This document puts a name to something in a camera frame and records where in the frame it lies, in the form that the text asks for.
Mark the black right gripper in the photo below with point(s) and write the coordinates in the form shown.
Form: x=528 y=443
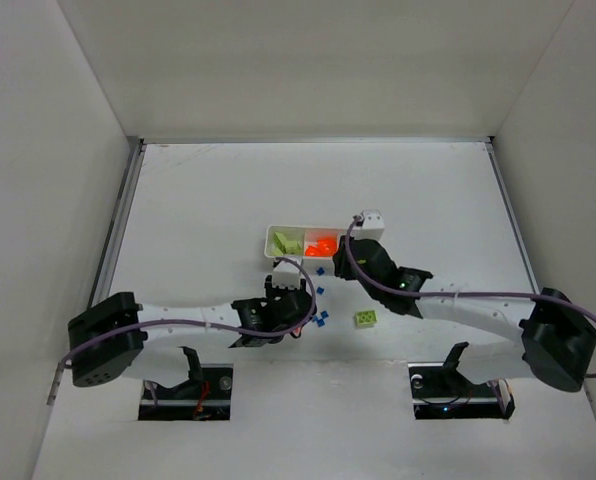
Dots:
x=351 y=255

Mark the light green lego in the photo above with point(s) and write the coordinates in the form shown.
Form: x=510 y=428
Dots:
x=280 y=241

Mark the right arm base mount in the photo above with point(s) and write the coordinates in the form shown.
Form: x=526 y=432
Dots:
x=440 y=392

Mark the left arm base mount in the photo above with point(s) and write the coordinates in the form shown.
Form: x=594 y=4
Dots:
x=205 y=394

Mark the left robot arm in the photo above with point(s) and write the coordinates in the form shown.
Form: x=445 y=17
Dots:
x=120 y=337

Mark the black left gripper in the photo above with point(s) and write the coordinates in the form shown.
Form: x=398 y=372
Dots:
x=296 y=304

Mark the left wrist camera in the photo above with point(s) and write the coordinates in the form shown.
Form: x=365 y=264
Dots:
x=286 y=273

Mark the orange dish lego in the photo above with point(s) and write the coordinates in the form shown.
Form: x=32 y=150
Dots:
x=327 y=245
x=314 y=251

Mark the white sorting tray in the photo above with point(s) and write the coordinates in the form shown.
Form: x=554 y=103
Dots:
x=307 y=236

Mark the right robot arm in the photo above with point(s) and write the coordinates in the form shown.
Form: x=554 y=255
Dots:
x=539 y=336

